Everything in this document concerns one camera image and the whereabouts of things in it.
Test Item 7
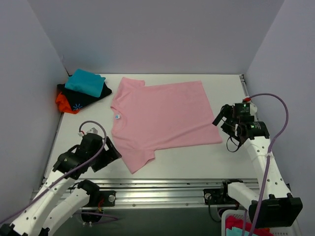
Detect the white laundry basket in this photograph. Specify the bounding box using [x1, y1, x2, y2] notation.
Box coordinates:
[221, 209, 302, 236]

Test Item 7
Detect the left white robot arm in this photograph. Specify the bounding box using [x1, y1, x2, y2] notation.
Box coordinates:
[0, 133, 121, 236]

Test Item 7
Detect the teal folded t-shirt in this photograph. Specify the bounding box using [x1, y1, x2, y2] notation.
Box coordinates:
[65, 69, 105, 98]

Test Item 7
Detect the orange folded t-shirt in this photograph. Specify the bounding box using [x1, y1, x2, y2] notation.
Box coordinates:
[55, 92, 80, 114]

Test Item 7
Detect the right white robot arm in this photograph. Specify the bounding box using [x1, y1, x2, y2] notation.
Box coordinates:
[213, 102, 303, 228]

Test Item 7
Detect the red shirt in basket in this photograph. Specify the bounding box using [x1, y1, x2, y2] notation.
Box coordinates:
[225, 215, 252, 233]

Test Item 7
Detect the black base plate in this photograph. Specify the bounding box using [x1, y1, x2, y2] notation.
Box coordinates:
[203, 188, 236, 205]
[93, 190, 116, 208]

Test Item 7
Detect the teal shirt in basket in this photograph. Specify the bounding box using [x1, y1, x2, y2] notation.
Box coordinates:
[225, 227, 249, 236]

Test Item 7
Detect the black folded t-shirt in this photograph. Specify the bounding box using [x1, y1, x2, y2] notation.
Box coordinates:
[57, 84, 112, 111]

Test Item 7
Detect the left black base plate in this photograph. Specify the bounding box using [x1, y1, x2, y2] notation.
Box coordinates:
[93, 190, 116, 208]

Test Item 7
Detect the aluminium rail frame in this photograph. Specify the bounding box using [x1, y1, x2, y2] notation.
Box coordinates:
[27, 75, 295, 211]

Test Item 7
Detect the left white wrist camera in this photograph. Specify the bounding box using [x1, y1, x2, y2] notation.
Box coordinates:
[78, 127, 98, 137]

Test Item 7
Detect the black thin cable right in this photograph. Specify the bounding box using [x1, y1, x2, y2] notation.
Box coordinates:
[226, 135, 243, 153]

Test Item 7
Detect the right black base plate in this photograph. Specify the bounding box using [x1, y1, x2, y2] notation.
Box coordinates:
[203, 188, 236, 205]

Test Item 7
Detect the pink t-shirt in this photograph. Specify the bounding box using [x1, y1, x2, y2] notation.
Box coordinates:
[111, 77, 222, 174]

